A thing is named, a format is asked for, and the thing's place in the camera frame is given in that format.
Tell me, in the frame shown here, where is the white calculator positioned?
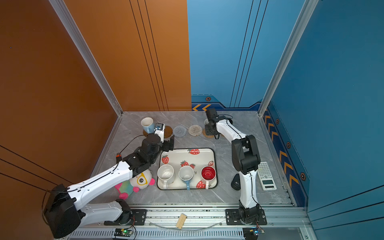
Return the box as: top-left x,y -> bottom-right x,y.
258,162 -> 277,191

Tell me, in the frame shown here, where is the black computer mouse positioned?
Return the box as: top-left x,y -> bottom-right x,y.
231,174 -> 241,191

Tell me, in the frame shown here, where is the white strawberry serving tray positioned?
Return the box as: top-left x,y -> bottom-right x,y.
157,148 -> 218,190

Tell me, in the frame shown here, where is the aluminium corner post left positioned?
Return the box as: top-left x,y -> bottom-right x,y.
49,0 -> 123,117

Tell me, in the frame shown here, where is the red inside white mug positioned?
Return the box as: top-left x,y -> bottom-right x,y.
201,166 -> 217,189

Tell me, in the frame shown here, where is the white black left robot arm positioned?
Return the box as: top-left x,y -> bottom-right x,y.
43,134 -> 175,239

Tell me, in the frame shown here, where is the blue woven round coaster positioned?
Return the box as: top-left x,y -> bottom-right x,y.
173,125 -> 187,138

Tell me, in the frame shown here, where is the colourful plush toy with glasses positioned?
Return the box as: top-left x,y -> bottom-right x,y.
115,170 -> 155,200

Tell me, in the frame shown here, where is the green circuit board left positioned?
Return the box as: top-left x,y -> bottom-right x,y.
114,228 -> 135,240

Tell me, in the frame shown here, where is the aluminium corner post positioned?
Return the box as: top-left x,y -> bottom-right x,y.
258,0 -> 319,117
49,0 -> 123,117

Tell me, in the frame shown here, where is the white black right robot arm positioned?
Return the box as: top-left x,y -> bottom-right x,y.
205,116 -> 262,224

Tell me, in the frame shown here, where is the aluminium corner post right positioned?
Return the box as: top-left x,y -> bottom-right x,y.
258,0 -> 319,117

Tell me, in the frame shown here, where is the dark brown glossy coaster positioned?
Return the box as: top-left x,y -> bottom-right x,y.
164,126 -> 173,139

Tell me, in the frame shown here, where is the light blue mug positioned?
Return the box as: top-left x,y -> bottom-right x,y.
141,117 -> 155,134
179,166 -> 195,190

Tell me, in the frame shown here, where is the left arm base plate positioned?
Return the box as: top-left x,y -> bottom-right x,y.
104,209 -> 147,226

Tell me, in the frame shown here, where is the small wooden block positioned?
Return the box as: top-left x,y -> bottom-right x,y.
176,214 -> 187,230

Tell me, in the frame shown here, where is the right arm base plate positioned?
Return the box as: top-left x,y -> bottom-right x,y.
225,209 -> 268,226

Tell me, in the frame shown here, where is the tan rattan round coaster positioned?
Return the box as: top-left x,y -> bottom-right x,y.
202,129 -> 215,139

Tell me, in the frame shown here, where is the green circuit board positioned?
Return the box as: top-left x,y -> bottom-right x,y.
243,228 -> 265,240
114,228 -> 135,240

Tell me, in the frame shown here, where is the green circuit board right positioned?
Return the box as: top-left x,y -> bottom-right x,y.
243,228 -> 265,240

